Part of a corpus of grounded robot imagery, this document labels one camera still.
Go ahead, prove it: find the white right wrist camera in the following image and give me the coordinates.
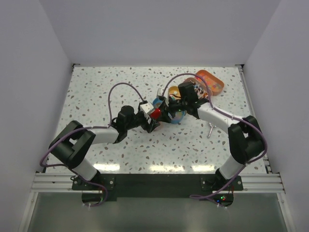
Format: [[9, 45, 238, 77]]
[[156, 88, 166, 102]]

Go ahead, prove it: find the red jar lid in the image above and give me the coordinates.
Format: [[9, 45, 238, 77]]
[[150, 108, 161, 120]]

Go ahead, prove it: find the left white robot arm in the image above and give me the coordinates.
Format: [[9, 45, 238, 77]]
[[49, 103, 156, 189]]

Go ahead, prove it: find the orange oval candy tray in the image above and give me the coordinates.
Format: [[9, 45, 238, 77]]
[[196, 70, 225, 96]]

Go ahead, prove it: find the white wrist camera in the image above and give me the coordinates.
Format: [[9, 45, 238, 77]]
[[140, 102, 155, 115], [156, 88, 166, 102]]

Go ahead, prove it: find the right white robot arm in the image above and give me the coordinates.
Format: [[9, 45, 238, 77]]
[[159, 82, 267, 190]]

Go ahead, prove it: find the blue oval candy tray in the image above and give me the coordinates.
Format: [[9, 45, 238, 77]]
[[153, 98, 185, 124]]

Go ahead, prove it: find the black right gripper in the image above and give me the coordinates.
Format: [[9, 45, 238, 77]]
[[156, 96, 187, 124]]

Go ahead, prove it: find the pink oval lollipop tray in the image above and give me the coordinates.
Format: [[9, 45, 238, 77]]
[[184, 77, 212, 99]]

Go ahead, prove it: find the aluminium frame rail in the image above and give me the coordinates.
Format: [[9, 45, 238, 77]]
[[30, 173, 286, 229]]

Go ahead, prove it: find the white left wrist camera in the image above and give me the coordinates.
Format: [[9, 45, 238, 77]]
[[140, 102, 155, 115]]

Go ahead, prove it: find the clear glass jar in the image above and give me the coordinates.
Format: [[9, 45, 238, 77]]
[[153, 122, 161, 131]]

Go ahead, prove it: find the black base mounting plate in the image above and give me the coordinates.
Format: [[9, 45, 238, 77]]
[[71, 173, 242, 207]]

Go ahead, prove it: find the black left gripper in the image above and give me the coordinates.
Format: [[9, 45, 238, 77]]
[[126, 110, 159, 132]]

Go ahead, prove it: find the yellow oval candy tray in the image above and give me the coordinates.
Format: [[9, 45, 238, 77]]
[[168, 86, 181, 98]]

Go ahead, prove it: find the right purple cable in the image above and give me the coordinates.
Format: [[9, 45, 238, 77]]
[[162, 73, 269, 201]]

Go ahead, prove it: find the metal candy scoop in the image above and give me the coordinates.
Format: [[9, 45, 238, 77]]
[[207, 122, 216, 138]]

